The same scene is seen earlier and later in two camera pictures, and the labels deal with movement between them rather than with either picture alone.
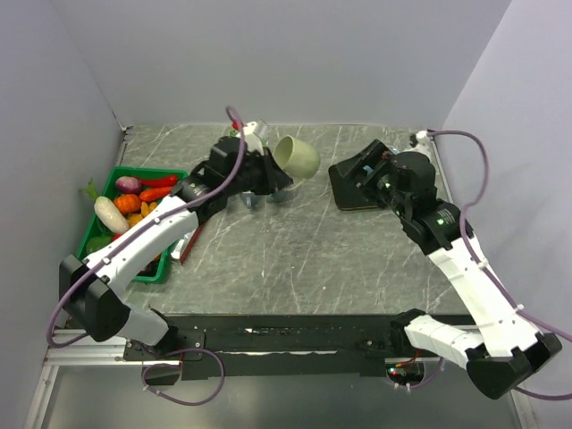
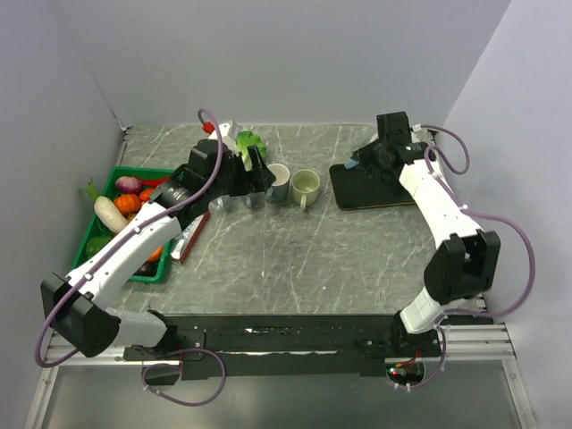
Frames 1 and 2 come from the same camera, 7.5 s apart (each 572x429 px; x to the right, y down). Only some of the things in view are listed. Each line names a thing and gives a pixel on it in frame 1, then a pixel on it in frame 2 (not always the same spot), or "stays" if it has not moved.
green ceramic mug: (298, 158) -> (305, 188)
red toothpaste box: (186, 246) stays
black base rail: (242, 345) stays
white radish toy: (110, 216) stays
